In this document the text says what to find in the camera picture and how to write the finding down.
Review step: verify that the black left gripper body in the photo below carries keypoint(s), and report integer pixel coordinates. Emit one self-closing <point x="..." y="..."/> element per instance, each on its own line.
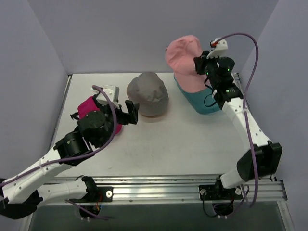
<point x="124" y="115"/>

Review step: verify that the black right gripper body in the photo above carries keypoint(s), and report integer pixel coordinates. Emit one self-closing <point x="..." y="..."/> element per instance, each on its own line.
<point x="200" y="65"/>

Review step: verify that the grey bucket hat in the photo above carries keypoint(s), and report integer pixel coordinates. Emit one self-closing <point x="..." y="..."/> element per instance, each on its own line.
<point x="150" y="92"/>

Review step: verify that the magenta baseball cap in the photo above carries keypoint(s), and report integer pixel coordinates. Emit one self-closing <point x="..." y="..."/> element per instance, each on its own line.
<point x="95" y="121"/>

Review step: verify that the light pink baseball cap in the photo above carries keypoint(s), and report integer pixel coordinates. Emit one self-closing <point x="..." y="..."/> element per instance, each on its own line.
<point x="179" y="56"/>

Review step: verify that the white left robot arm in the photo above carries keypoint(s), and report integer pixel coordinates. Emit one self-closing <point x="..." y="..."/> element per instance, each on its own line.
<point x="23" y="194"/>

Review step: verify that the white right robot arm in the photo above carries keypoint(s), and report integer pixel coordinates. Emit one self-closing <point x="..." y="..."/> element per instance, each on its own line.
<point x="262" y="156"/>

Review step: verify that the teal plastic basket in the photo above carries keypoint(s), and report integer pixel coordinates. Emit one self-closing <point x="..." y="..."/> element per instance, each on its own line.
<point x="201" y="101"/>

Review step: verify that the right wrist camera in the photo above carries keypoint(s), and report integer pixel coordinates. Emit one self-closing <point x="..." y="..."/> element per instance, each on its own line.
<point x="219" y="46"/>

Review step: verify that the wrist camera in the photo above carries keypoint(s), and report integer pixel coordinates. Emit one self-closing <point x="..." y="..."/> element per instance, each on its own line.
<point x="219" y="46"/>
<point x="112" y="93"/>

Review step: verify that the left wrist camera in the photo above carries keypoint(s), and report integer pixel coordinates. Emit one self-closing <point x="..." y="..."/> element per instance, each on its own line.
<point x="112" y="93"/>

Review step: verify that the aluminium mounting rail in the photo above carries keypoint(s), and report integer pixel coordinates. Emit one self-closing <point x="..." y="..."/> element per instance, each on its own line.
<point x="170" y="203"/>

